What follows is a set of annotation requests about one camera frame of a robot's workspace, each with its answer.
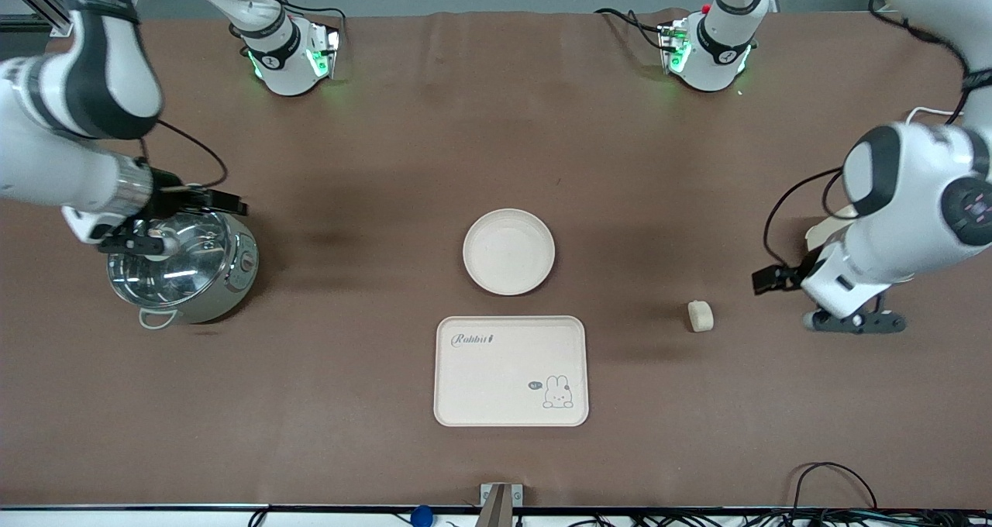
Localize cream rabbit print tray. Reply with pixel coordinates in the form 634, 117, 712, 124
433, 315, 590, 428

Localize black arm base cable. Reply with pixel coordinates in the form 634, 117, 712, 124
594, 7, 677, 50
239, 0, 347, 47

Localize looping black cable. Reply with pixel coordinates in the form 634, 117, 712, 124
790, 461, 881, 514

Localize white toaster power cable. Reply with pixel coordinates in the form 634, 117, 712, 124
905, 106, 963, 126

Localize steel electric cooking pot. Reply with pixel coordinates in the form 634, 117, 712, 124
107, 208, 260, 331

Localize glass pot lid with knob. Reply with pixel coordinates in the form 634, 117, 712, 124
107, 211, 234, 308

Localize cream two-slot toaster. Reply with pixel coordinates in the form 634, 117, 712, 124
805, 204, 917, 286

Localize round cream plate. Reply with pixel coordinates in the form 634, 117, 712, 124
463, 208, 556, 296

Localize grey metal camera bracket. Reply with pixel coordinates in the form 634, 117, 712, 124
479, 482, 524, 527

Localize black cable bundle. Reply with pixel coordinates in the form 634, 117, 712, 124
570, 510, 992, 527

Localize brown table cover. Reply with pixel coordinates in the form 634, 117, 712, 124
0, 9, 992, 510

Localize aluminium frame profile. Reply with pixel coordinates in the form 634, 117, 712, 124
0, 0, 75, 36

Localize black left arm base cable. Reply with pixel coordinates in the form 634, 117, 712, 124
594, 7, 677, 50

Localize black right arm base cable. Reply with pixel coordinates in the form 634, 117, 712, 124
239, 0, 347, 47

